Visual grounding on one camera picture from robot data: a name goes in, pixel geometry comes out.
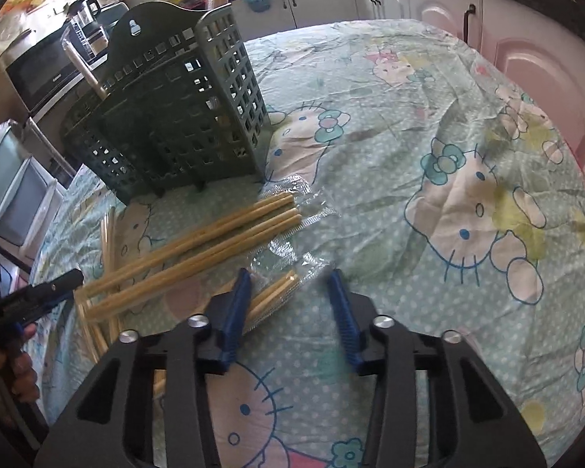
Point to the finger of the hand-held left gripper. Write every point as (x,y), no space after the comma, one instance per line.
(14,331)
(48,288)

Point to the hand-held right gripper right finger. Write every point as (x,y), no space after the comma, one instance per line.
(341,309)

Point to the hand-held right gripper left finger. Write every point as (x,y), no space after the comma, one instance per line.
(238,312)

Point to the green plastic utensil basket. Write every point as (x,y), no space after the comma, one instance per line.
(175,107)

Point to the person's left hand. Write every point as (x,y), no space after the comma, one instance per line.
(25,375)

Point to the white blue plastic drawer unit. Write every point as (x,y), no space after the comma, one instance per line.
(19,190)

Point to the metal shelf rack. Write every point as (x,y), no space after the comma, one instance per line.
(41,129)

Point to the black microwave oven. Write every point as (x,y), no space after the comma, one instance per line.
(44,73)

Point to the black glass blender jug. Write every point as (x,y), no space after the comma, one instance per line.
(85,12)

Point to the blue plastic drain basket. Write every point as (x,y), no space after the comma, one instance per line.
(259,1)

